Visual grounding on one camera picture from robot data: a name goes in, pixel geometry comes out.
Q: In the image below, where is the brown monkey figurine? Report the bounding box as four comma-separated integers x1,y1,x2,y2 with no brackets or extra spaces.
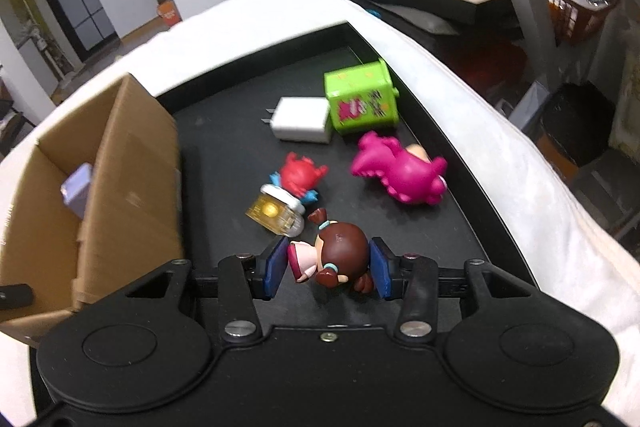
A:
289,207,376,293

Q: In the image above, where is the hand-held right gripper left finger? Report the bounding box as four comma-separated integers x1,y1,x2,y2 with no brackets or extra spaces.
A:
125,237,289,340

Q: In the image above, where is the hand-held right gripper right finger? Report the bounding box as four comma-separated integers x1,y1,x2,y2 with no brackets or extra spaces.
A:
369,237,546,340

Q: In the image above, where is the red crab figure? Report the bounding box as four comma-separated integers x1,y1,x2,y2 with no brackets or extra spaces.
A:
270,152,328,202

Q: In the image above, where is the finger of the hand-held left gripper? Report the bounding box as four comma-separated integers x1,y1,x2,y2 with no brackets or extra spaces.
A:
0,284,34,311

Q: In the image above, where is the yellow translucent plastic toy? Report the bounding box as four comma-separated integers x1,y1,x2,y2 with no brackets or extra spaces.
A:
245,186,306,237

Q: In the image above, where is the pink dinosaur costume figure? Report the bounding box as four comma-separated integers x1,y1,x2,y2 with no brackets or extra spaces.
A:
349,132,448,208

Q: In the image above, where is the cardboard box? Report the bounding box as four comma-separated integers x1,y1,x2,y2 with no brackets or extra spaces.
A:
0,73,188,350

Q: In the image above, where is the lilac plastic block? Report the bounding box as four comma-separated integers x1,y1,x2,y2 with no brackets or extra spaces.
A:
60,163,96,222

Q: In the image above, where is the orange plastic basket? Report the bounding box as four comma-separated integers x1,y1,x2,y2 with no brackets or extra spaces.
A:
542,0,621,48

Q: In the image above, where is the black tray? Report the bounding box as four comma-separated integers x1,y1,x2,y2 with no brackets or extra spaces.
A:
155,22,541,333

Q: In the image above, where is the orange carton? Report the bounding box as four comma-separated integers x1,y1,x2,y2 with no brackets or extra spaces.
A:
156,2,180,25

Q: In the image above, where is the white charger plug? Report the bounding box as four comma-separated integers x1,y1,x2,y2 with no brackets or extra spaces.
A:
260,97,332,145

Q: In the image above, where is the green plastic toy box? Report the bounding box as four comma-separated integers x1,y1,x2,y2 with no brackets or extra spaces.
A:
324,61,401,135

